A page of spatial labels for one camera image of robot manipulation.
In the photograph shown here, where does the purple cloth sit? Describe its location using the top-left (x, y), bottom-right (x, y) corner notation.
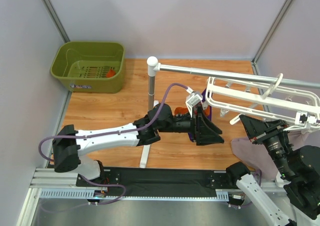
top-left (188, 87), bottom-right (213, 142)

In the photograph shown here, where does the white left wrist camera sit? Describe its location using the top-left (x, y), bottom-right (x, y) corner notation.
top-left (185, 91), bottom-right (203, 117)

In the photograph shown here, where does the white and grey drying rack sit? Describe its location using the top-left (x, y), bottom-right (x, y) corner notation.
top-left (139, 55), bottom-right (320, 188)

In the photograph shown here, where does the white clip sock hanger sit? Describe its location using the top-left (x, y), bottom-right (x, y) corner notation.
top-left (205, 73), bottom-right (320, 126)

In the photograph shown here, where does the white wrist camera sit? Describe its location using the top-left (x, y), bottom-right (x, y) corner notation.
top-left (185, 91), bottom-right (203, 117)
top-left (284, 112), bottom-right (320, 132)

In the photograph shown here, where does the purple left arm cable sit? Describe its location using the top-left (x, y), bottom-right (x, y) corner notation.
top-left (38, 83), bottom-right (195, 206)

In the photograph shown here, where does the pale lilac hanging cloth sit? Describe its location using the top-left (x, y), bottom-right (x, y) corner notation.
top-left (231, 131), bottom-right (309, 181)

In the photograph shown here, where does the aluminium mounting rail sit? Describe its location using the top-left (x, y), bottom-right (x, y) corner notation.
top-left (29, 168), bottom-right (293, 201)

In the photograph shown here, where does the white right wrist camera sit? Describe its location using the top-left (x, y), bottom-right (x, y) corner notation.
top-left (284, 112), bottom-right (320, 132)

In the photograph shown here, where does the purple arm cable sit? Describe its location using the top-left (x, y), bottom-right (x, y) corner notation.
top-left (38, 83), bottom-right (195, 206)
top-left (228, 118), bottom-right (320, 210)

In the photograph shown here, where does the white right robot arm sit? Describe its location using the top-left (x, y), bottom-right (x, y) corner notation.
top-left (226, 115), bottom-right (320, 226)

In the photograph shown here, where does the green plastic laundry basket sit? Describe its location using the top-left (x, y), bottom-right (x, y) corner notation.
top-left (50, 41), bottom-right (126, 93)

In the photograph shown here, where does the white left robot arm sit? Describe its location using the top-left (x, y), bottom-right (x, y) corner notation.
top-left (52, 104), bottom-right (224, 180)

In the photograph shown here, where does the orange sock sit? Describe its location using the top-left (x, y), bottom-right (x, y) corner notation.
top-left (105, 68), bottom-right (116, 78)
top-left (174, 106), bottom-right (211, 116)

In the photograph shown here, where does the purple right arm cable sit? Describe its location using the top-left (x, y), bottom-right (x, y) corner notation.
top-left (228, 118), bottom-right (320, 210)

